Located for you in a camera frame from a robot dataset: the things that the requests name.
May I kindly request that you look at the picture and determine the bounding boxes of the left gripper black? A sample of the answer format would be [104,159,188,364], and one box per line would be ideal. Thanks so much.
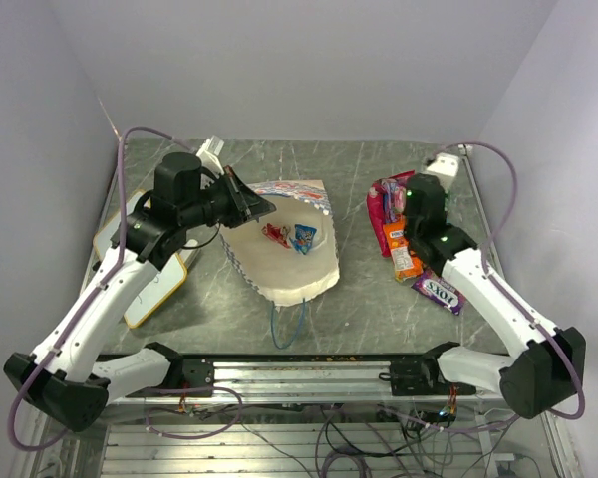
[180,165,276,229]

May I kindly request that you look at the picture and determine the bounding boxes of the blue checkered paper bag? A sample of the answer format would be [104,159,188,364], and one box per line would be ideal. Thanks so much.
[218,178,341,350]

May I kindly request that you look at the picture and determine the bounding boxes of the red REAL chips bag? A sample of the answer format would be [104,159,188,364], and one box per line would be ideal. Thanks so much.
[366,170,415,257]

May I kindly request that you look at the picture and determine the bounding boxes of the green orange Foxs candy bag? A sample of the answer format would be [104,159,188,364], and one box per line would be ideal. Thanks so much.
[383,217,423,282]

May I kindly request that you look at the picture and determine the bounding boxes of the purple Foxs candy bag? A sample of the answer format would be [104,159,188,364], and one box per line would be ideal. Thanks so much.
[411,269,466,316]
[380,179,407,223]

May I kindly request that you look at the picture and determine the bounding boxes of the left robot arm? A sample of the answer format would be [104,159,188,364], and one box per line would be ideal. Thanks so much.
[4,152,276,432]

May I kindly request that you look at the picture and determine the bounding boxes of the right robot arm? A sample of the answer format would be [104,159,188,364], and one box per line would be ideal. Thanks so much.
[405,173,586,419]

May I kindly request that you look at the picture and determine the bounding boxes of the red pink candy packet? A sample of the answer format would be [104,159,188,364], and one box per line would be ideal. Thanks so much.
[261,223,290,249]

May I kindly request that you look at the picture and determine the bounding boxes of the small blue snack packet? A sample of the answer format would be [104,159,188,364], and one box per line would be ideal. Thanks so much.
[290,224,317,255]

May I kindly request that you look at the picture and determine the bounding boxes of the white whiteboard marker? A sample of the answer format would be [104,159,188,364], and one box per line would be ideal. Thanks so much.
[179,248,199,268]

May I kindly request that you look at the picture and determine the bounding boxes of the small yellow-framed whiteboard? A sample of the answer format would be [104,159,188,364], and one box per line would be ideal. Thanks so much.
[93,189,188,329]

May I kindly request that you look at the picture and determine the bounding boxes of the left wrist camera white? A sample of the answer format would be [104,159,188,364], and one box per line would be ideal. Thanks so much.
[196,136,224,175]

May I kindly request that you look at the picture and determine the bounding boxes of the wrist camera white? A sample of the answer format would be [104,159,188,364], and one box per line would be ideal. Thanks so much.
[424,152,460,193]
[196,136,224,175]

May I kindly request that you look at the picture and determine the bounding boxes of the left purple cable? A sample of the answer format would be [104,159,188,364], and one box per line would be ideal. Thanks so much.
[5,126,198,452]

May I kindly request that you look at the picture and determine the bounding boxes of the purple cable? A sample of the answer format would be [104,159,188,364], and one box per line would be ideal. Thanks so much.
[5,126,198,452]
[438,141,587,420]

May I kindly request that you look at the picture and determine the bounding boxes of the aluminium frame rail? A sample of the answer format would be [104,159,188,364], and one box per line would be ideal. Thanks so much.
[34,360,559,404]

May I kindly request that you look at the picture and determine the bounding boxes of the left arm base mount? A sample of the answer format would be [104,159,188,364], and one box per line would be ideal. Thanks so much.
[131,358,215,397]

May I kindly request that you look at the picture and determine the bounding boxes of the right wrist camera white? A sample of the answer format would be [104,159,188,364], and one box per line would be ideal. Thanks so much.
[424,152,460,193]

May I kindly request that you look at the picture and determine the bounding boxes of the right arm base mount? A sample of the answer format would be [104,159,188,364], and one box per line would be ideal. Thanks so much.
[378,342,476,396]

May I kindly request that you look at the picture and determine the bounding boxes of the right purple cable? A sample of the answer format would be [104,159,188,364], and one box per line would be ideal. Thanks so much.
[438,141,587,420]

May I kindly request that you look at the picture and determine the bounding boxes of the loose wires under table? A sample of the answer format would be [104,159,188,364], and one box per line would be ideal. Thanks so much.
[114,382,524,478]

